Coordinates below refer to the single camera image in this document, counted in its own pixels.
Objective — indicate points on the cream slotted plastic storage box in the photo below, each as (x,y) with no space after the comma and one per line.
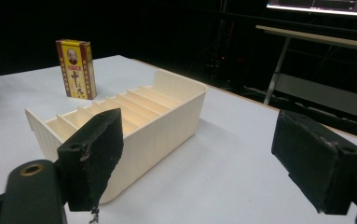
(154,130)

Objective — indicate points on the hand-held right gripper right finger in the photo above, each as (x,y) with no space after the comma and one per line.
(316,158)

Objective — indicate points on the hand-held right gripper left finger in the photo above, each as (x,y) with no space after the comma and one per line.
(95,155)

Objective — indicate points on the white-topped side table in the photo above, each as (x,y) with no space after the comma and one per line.
(316,62)

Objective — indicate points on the yellow and red carton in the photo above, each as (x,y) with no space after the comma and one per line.
(76,69)

